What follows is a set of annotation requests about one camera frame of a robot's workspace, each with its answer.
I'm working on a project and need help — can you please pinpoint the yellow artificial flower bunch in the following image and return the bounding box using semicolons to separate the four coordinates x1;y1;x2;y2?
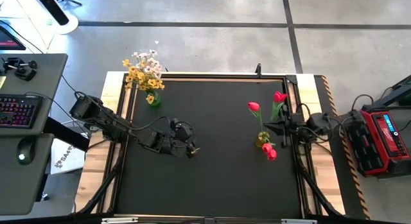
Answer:
121;58;147;90
137;78;166;105

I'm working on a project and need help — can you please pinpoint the green glass vase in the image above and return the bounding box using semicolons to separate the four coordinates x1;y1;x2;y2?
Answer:
148;90;162;108

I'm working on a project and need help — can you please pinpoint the grey desk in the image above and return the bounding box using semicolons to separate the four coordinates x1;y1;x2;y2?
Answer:
0;133;56;216
0;53;69;137

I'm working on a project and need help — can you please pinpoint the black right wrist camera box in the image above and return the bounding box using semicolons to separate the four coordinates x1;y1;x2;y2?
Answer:
290;112;305;125

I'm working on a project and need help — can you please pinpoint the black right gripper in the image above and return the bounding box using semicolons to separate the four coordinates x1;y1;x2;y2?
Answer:
263;111;306;150

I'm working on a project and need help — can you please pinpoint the black aluminium table frame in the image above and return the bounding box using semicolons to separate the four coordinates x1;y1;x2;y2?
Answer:
75;65;344;224

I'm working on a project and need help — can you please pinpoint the black mat with hazard stripes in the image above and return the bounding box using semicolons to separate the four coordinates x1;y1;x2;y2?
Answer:
313;74;371;220

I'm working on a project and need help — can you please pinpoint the white printed paper bag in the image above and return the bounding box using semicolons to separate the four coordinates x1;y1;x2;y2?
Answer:
50;137;87;176

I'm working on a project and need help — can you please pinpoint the black backlit keyboard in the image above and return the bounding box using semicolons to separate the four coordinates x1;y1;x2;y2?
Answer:
0;94;44;130

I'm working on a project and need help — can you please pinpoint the black panel on white base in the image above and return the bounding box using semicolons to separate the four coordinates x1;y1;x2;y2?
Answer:
31;0;80;35

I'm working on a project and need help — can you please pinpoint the black desk clamp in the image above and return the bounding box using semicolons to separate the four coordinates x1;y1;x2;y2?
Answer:
1;56;39;82

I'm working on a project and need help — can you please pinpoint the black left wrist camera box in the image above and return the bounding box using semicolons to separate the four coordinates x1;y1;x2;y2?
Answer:
170;118;196;144

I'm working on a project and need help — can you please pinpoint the black desk support bar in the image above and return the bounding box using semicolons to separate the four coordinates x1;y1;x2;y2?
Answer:
43;116;91;151

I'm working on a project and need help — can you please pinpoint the black equipment stand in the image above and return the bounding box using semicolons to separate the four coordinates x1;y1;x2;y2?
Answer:
381;74;411;107

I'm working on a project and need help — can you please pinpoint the black computer mouse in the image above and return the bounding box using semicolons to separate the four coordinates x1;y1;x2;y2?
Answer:
15;136;37;166

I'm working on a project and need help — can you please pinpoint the black monitor with red screen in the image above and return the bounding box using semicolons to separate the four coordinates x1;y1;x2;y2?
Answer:
0;24;27;51

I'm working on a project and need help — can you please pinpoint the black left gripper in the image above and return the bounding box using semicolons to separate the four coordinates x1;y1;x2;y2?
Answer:
153;134;199;160

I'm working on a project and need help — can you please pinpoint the red black power station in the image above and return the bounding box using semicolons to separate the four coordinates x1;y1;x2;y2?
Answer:
341;108;411;179

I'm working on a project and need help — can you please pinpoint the silver metal bracket plate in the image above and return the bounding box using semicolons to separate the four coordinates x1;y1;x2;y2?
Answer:
281;218;318;224
101;216;139;224

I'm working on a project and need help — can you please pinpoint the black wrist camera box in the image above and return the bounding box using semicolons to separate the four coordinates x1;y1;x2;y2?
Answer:
170;118;196;144
290;112;305;125

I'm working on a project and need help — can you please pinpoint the yellow glass vase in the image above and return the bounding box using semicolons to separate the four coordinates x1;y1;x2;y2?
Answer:
255;130;272;148

